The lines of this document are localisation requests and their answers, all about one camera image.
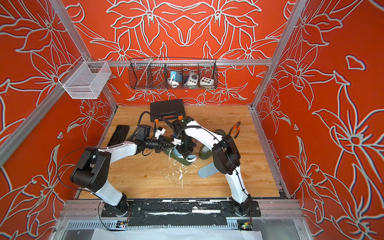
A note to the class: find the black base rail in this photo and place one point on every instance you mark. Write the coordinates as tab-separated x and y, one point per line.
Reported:
181	213

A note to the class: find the white dotted box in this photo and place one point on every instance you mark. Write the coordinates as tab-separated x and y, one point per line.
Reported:
206	82

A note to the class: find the clear plastic bin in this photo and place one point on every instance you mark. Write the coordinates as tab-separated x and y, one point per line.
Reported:
85	82

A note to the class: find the black wire basket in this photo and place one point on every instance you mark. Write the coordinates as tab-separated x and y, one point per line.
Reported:
162	73

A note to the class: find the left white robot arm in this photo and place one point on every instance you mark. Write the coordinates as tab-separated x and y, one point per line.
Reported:
92	170

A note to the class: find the black foam tray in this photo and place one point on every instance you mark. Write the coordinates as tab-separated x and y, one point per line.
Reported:
119	135

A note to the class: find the orange handled pliers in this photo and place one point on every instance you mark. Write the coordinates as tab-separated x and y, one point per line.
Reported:
235	130

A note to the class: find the blue white box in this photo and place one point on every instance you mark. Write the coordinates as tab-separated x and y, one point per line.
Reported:
176	76

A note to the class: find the grey insole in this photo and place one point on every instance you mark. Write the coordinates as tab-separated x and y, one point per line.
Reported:
207	171
179	156

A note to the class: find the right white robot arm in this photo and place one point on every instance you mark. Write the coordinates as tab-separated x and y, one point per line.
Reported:
226	157

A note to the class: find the black tool case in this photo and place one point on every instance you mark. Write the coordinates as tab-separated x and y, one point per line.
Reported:
167	110

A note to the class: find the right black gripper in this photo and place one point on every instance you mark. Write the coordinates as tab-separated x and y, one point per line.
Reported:
185	153

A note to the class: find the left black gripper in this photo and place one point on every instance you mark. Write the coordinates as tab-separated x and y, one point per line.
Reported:
161	144

